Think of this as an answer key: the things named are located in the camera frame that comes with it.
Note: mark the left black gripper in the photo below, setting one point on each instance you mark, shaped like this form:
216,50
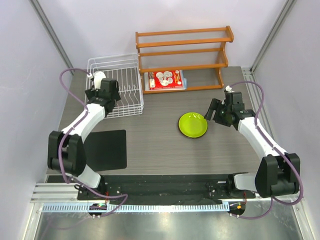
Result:
92,93

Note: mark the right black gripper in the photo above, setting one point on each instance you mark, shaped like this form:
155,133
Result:
214,105

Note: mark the green plate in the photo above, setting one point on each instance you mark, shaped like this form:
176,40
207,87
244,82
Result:
192,125

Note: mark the white wire dish rack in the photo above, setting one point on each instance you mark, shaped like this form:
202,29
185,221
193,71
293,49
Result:
125,69

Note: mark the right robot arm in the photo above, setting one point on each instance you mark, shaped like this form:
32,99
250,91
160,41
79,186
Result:
278,171

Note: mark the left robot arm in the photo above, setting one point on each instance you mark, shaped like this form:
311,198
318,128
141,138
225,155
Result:
66,152

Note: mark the orange wooden shelf rack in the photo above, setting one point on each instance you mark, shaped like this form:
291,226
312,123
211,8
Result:
186,50

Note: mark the red picture book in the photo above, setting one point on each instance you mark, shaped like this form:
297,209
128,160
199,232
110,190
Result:
165,80

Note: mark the black rubber mat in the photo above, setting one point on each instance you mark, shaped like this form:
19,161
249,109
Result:
106,150

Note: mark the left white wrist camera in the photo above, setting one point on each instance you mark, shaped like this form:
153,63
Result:
97,78

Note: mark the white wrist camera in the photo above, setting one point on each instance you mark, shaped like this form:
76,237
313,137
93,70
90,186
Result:
97,78
228,89

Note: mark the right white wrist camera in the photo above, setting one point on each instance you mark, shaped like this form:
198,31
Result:
228,89

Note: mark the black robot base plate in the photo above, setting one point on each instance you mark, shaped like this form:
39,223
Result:
167,190

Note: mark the white slotted cable duct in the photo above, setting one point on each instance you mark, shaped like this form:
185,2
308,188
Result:
103,208

